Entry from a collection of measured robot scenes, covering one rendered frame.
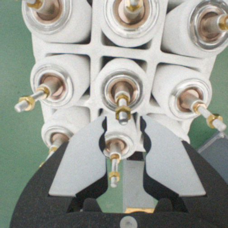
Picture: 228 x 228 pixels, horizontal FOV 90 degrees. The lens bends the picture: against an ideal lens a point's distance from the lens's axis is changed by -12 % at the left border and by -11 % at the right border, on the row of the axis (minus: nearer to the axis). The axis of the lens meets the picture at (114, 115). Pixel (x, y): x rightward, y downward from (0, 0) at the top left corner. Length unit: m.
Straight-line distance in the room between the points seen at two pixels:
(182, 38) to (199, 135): 0.52
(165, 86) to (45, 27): 0.21
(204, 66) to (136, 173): 0.33
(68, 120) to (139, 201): 0.26
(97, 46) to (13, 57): 0.39
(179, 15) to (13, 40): 0.52
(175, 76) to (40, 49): 0.27
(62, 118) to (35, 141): 0.47
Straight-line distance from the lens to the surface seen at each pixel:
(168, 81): 0.24
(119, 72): 0.21
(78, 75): 0.23
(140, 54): 0.28
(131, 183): 0.39
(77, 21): 0.22
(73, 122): 0.27
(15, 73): 0.61
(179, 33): 0.23
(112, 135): 0.25
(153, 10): 0.21
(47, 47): 0.31
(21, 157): 0.89
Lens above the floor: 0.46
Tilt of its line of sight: 62 degrees down
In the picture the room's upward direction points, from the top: 176 degrees counter-clockwise
